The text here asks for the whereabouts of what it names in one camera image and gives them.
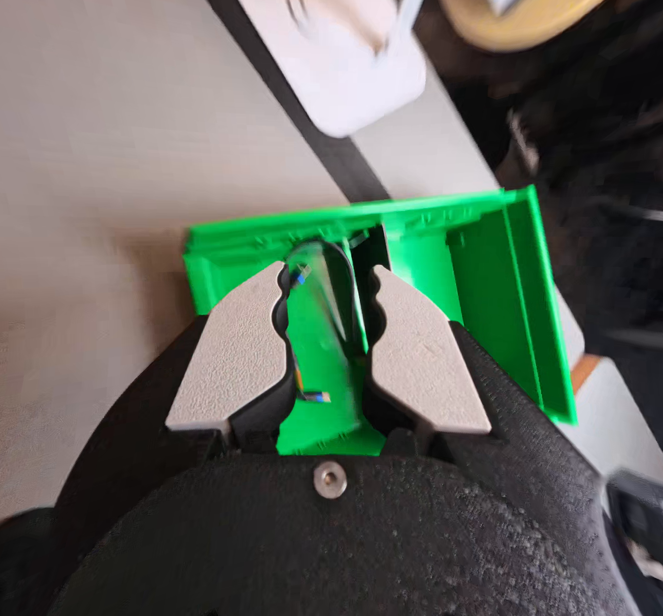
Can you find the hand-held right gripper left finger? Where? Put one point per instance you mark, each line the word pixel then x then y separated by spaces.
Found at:
pixel 228 362

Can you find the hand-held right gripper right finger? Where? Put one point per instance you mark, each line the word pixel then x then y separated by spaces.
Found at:
pixel 430 367

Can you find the green plastic bin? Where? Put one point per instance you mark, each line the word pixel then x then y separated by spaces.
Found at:
pixel 492 289

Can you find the instruction sheet board white stand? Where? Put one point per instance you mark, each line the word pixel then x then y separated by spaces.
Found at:
pixel 336 56

